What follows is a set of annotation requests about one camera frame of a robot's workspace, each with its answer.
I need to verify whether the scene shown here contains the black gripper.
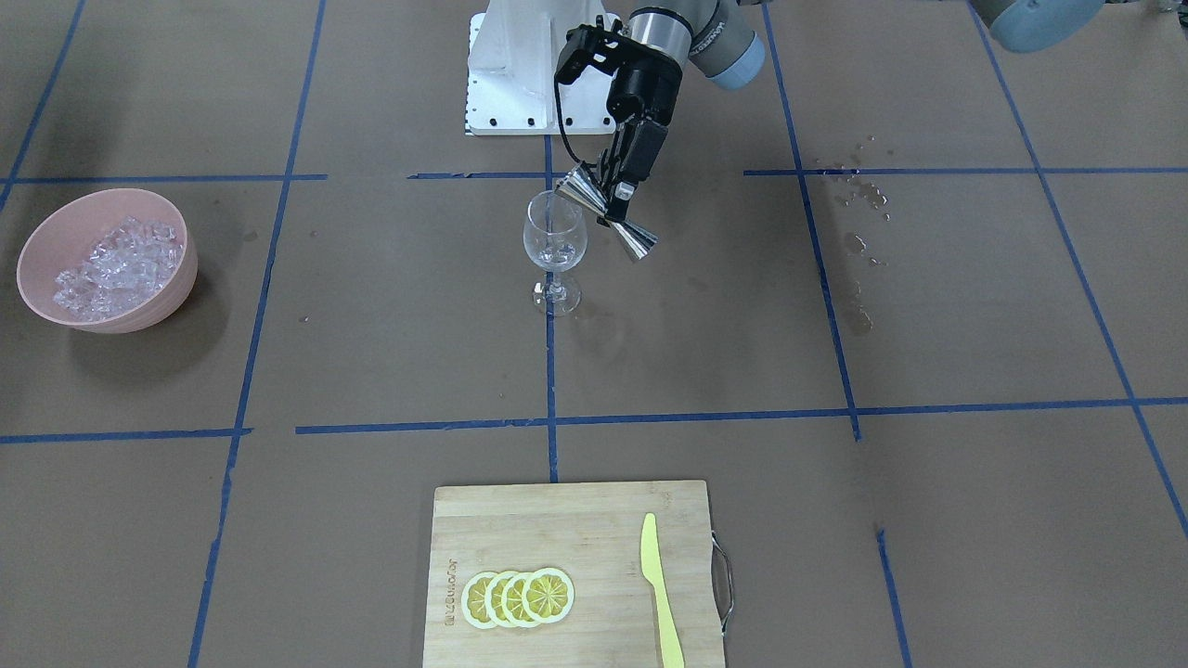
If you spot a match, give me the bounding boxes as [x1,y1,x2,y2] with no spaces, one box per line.
[595,57,683,207]

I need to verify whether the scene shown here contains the steel jigger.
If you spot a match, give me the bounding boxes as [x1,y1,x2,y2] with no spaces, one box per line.
[552,163,658,261]

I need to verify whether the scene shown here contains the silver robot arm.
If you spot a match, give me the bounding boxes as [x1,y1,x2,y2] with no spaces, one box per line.
[555,1,767,221]

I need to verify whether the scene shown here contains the clear wine glass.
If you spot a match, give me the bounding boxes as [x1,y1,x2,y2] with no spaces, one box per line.
[523,190,588,317]

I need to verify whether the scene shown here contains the pile of clear ice cubes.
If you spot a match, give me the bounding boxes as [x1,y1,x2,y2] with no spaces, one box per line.
[53,216,187,322]

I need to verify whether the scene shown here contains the wooden cutting board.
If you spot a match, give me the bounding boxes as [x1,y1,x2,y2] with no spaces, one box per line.
[421,481,727,667]

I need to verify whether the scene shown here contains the lemon slice nearest knife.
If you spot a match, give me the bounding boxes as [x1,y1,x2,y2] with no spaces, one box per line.
[522,567,575,624]

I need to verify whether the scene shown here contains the lemon slice farthest from knife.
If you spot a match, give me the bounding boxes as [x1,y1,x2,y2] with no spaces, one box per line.
[462,571,497,630]

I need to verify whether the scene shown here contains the yellow plastic knife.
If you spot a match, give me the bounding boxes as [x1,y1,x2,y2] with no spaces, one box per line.
[639,512,685,667]

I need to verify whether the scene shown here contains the pink bowl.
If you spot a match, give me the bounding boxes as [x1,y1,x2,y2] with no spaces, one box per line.
[17,187,197,333]

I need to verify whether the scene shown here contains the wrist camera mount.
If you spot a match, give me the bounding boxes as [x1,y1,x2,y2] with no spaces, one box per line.
[552,24,628,86]

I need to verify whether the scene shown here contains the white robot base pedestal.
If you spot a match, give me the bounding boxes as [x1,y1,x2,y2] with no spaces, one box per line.
[465,1,618,136]

